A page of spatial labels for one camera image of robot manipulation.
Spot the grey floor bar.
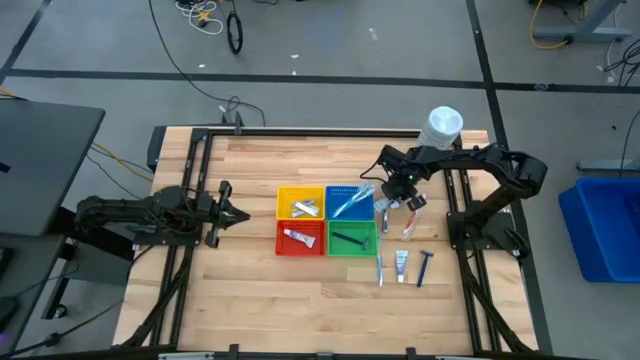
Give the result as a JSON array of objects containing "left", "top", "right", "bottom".
[{"left": 576, "top": 158, "right": 640, "bottom": 173}]

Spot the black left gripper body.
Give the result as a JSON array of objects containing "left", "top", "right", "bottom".
[{"left": 193, "top": 180, "right": 233, "bottom": 250}]

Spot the black aluminium table frame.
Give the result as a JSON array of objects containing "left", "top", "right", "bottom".
[{"left": 118, "top": 125, "right": 540, "bottom": 360}]

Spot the yellow plastic basket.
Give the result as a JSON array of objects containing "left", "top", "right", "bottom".
[{"left": 275, "top": 185, "right": 327, "bottom": 222}]

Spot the dark disposable razor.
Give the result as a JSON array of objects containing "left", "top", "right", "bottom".
[{"left": 331, "top": 230, "right": 371, "bottom": 252}]

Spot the blue plastic bin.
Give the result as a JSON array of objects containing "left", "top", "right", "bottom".
[{"left": 558, "top": 177, "right": 640, "bottom": 284}]

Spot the blue disposable razor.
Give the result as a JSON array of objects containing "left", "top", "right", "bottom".
[{"left": 415, "top": 249, "right": 436, "bottom": 289}]

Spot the black cable bundle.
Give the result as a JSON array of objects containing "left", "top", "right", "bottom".
[{"left": 602, "top": 39, "right": 640, "bottom": 87}]

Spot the green plastic basket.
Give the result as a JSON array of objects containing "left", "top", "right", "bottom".
[{"left": 325, "top": 219, "right": 380, "bottom": 259}]

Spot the black cable with connector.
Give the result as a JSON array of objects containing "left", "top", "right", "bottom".
[{"left": 0, "top": 298, "right": 126, "bottom": 359}]

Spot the red plastic basket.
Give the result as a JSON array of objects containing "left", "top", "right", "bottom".
[{"left": 274, "top": 219, "right": 327, "bottom": 258}]

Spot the white wipes canister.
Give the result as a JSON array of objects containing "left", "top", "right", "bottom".
[{"left": 416, "top": 105, "right": 465, "bottom": 150}]

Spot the long black floor cable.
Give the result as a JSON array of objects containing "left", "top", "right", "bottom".
[{"left": 148, "top": 0, "right": 267, "bottom": 127}]

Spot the thin black floor cable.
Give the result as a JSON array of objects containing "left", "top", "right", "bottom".
[{"left": 619, "top": 108, "right": 640, "bottom": 179}]

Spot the blue plastic basket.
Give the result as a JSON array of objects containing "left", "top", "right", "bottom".
[{"left": 324, "top": 184, "right": 376, "bottom": 222}]

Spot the grey desk foot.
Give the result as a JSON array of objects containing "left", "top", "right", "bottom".
[{"left": 532, "top": 0, "right": 634, "bottom": 42}]

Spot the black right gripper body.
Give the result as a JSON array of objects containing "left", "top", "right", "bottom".
[{"left": 379, "top": 167, "right": 428, "bottom": 211}]

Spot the yellow floor cable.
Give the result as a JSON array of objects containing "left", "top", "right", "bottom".
[
  {"left": 91, "top": 142, "right": 155, "bottom": 184},
  {"left": 529, "top": 0, "right": 571, "bottom": 51}
]

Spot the white cable bundle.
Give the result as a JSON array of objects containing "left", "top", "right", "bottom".
[{"left": 174, "top": 0, "right": 225, "bottom": 36}]

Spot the wrapped red toothbrush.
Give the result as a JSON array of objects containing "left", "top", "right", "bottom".
[{"left": 401, "top": 207, "right": 425, "bottom": 242}]

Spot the black cable coil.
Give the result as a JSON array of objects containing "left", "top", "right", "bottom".
[{"left": 226, "top": 10, "right": 245, "bottom": 55}]

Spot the blue toothbrush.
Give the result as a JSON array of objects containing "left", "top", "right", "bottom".
[
  {"left": 374, "top": 234, "right": 386, "bottom": 288},
  {"left": 332, "top": 182, "right": 375, "bottom": 218}
]

